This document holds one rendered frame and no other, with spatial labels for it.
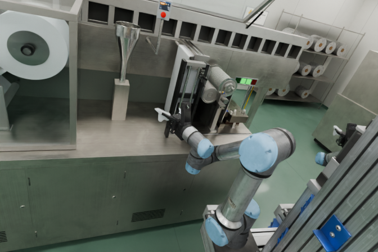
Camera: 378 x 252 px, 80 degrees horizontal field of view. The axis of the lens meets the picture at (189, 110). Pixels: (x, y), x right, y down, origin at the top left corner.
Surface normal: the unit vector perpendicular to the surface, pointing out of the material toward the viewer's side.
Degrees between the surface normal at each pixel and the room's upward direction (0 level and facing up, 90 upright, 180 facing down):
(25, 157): 0
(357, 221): 90
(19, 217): 90
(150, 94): 90
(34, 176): 90
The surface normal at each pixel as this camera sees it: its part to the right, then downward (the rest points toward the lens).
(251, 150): -0.73, 0.02
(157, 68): 0.32, 0.53
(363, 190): -0.95, -0.11
